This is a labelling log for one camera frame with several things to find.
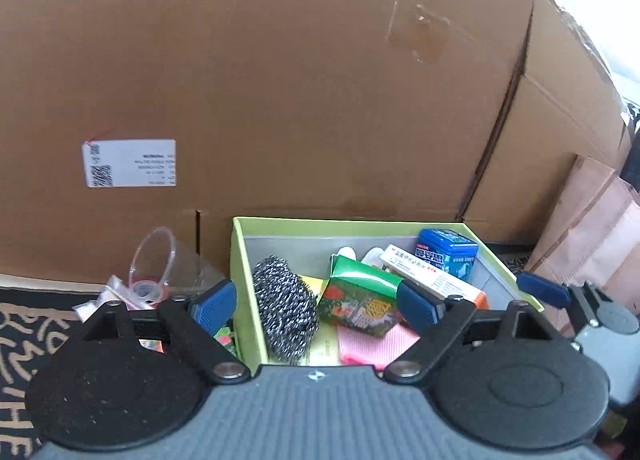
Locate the clear plastic cup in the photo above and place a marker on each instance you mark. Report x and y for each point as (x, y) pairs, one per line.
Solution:
(165, 260)

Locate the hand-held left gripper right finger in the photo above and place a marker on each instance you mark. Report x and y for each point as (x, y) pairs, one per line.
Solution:
(420, 305)

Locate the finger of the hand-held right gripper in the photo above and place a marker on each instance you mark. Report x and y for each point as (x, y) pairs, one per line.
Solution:
(545, 288)

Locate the light green cardboard box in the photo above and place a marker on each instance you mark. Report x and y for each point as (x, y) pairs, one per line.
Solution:
(245, 280)

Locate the colourful printed packet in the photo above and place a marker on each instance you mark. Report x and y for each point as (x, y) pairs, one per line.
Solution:
(226, 340)

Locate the orange and white medicine box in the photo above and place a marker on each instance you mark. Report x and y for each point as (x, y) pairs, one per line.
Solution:
(435, 280)

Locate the green flower-printed box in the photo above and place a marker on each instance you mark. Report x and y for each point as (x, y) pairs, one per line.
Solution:
(357, 300)

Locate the steel wool scourer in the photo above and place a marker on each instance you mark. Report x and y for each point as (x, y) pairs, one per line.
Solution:
(285, 305)

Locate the small clear plastic bags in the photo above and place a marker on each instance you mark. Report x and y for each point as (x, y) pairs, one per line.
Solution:
(107, 294)

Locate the brown paper bag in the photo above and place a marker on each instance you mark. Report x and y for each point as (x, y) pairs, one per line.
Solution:
(600, 220)

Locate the black letter-printed mat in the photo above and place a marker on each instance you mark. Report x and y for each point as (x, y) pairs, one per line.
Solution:
(20, 330)

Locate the white shipping label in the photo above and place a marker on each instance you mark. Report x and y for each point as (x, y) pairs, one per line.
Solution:
(130, 164)

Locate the large brown cardboard box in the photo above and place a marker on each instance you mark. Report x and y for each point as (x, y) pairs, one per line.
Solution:
(300, 90)

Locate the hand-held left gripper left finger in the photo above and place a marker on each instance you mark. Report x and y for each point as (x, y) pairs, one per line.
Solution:
(215, 305)

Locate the blue printed box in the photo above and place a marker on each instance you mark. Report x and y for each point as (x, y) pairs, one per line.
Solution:
(447, 252)

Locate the white plastic object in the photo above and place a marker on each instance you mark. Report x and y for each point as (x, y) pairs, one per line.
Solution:
(346, 253)
(372, 256)

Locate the pink cleaning cloth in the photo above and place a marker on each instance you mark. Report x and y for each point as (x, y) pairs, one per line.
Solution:
(375, 347)

